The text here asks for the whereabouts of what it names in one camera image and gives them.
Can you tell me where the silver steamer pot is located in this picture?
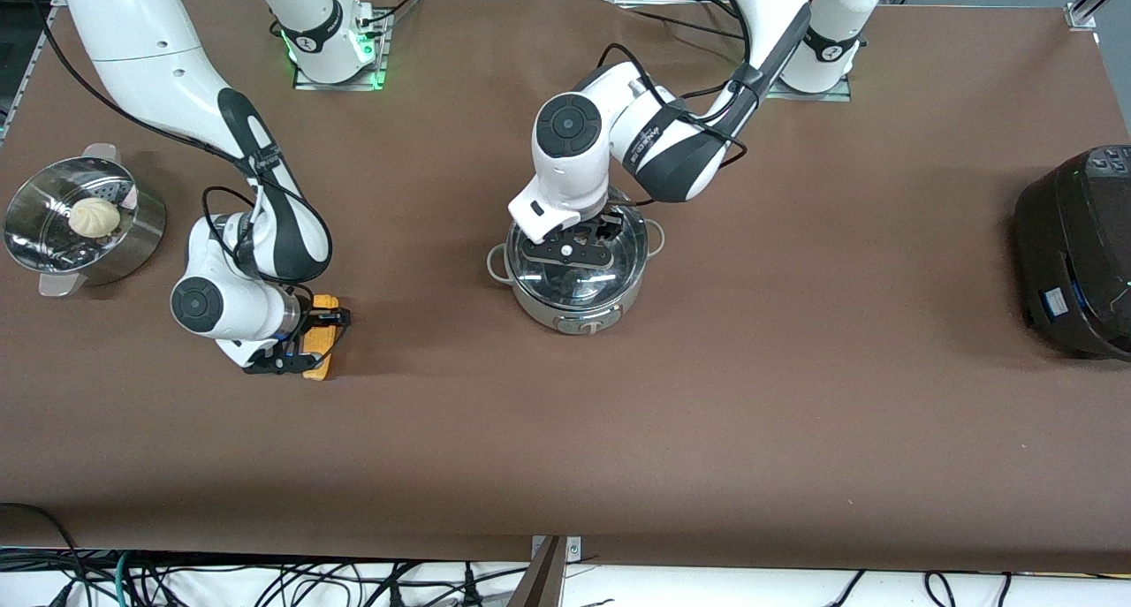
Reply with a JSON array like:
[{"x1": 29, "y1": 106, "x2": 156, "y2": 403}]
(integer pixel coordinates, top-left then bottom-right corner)
[{"x1": 3, "y1": 143, "x2": 167, "y2": 297}]

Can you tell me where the brown table mat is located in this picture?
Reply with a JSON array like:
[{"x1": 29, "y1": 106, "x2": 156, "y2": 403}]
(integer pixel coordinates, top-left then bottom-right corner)
[{"x1": 0, "y1": 0, "x2": 1131, "y2": 574}]

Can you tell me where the metal clamp bracket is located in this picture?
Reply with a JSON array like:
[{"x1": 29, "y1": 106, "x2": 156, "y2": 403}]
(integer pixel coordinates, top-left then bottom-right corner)
[{"x1": 530, "y1": 535, "x2": 584, "y2": 565}]

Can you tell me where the black base power cable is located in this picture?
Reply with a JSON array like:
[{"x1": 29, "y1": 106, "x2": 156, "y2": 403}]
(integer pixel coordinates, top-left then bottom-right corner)
[
  {"x1": 340, "y1": 0, "x2": 430, "y2": 30},
  {"x1": 619, "y1": 0, "x2": 752, "y2": 42}
]

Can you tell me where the aluminium frame profile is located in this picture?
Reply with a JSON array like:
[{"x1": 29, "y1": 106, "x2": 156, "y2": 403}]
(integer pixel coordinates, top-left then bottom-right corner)
[
  {"x1": 1064, "y1": 0, "x2": 1131, "y2": 32},
  {"x1": 0, "y1": 0, "x2": 65, "y2": 144}
]

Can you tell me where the black rice cooker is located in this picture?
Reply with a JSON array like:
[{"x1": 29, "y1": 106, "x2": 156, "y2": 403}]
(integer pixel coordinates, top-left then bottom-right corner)
[{"x1": 1013, "y1": 145, "x2": 1131, "y2": 361}]

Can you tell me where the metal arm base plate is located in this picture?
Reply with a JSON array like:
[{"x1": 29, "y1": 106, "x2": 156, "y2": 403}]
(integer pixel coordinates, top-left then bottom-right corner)
[
  {"x1": 293, "y1": 11, "x2": 391, "y2": 91},
  {"x1": 765, "y1": 59, "x2": 854, "y2": 102}
]

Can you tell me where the white steamed bun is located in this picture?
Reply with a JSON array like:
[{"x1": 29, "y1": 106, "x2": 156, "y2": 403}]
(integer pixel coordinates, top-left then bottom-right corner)
[{"x1": 69, "y1": 197, "x2": 121, "y2": 239}]

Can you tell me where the glass pot lid with knob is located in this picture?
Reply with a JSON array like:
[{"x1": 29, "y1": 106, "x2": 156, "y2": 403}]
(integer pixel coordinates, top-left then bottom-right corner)
[{"x1": 508, "y1": 187, "x2": 649, "y2": 309}]

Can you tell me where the silver electric cooking pot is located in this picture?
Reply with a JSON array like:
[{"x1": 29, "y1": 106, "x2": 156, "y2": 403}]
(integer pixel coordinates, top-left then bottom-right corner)
[{"x1": 487, "y1": 196, "x2": 665, "y2": 336}]

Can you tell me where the black floor cable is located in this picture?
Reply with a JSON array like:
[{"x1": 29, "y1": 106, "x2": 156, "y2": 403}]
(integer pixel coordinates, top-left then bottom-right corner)
[{"x1": 0, "y1": 501, "x2": 82, "y2": 607}]

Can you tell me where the yellow corn cob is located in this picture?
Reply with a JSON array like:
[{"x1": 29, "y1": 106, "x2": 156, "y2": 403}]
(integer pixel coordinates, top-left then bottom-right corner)
[{"x1": 302, "y1": 294, "x2": 342, "y2": 381}]

